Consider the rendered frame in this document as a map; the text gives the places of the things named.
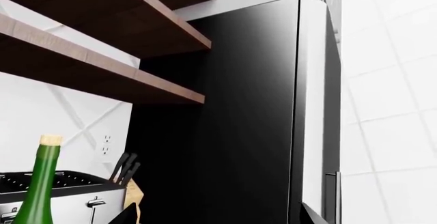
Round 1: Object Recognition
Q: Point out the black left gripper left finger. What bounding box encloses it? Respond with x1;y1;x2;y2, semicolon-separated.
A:
108;202;140;224

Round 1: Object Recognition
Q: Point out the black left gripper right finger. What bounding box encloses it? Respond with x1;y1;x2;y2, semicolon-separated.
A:
299;201;329;224

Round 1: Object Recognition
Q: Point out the light wooden knife block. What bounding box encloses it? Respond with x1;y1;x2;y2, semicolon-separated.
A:
122;178;145;222

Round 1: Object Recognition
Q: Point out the silver toaster with black top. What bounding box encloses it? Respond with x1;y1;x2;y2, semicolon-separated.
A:
0;169;128;224

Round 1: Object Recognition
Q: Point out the green glass bottle with cork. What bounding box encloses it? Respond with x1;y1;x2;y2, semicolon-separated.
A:
11;134;64;224

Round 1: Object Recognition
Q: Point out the black refrigerator with silver door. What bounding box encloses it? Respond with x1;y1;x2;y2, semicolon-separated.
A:
124;0;343;224

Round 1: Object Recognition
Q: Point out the black-handled knife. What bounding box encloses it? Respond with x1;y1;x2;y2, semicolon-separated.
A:
109;152;131;183
122;161;141;187
115;152;139;184

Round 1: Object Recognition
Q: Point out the white wall power outlet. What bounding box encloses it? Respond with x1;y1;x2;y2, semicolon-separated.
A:
99;132;116;164

